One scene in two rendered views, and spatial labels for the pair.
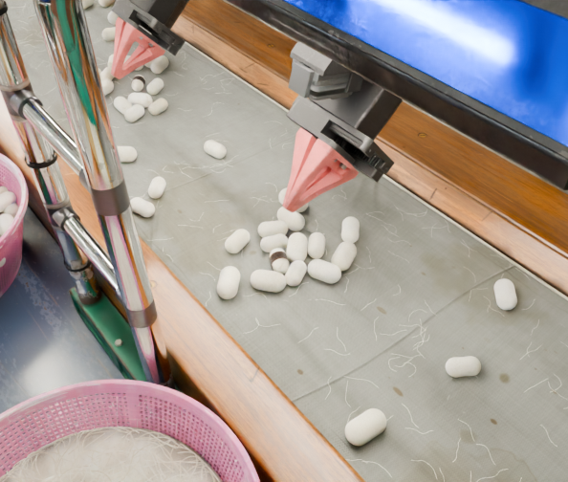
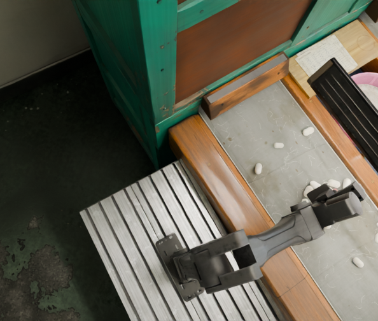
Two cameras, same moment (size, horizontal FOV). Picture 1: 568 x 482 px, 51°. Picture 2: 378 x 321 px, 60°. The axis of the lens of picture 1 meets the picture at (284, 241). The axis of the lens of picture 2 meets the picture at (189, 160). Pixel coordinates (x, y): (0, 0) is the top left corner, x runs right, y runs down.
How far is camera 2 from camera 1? 0.95 m
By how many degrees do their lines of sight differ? 60
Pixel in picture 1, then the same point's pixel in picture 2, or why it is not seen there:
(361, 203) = not seen: hidden behind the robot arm
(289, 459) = (329, 122)
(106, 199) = not seen: outside the picture
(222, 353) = (348, 153)
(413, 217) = (278, 211)
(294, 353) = (324, 158)
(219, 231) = not seen: hidden behind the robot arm
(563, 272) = (237, 174)
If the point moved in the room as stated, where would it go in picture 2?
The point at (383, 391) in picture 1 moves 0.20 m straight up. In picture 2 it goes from (300, 142) to (328, 120)
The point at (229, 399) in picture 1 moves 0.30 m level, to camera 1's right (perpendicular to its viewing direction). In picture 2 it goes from (345, 139) to (251, 127)
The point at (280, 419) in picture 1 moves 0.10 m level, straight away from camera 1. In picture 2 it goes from (331, 132) to (332, 162)
